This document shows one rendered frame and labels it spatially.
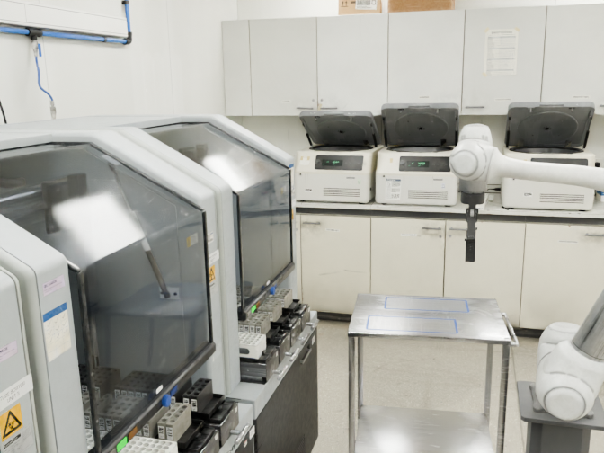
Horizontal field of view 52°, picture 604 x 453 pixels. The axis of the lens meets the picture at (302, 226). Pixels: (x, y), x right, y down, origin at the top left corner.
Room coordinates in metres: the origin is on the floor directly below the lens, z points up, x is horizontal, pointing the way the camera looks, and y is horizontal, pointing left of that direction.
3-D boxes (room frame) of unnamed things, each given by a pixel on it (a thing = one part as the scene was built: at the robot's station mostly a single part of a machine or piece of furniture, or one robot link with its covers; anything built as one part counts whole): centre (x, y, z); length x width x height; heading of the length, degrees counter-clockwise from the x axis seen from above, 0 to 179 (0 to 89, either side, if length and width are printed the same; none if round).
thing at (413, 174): (4.48, -0.86, 1.24); 0.62 x 0.56 x 0.69; 165
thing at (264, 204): (2.36, 0.36, 1.28); 0.61 x 0.51 x 0.63; 164
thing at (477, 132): (1.95, -0.54, 1.54); 0.13 x 0.11 x 0.16; 158
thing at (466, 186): (1.96, -0.55, 1.43); 0.09 x 0.09 x 0.06
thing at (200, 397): (1.68, 0.31, 0.85); 0.12 x 0.02 x 0.06; 164
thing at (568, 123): (4.25, -1.68, 1.25); 0.62 x 0.56 x 0.69; 164
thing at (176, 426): (1.54, 0.35, 0.85); 0.12 x 0.02 x 0.06; 165
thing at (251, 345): (2.10, 0.29, 0.83); 0.30 x 0.10 x 0.06; 74
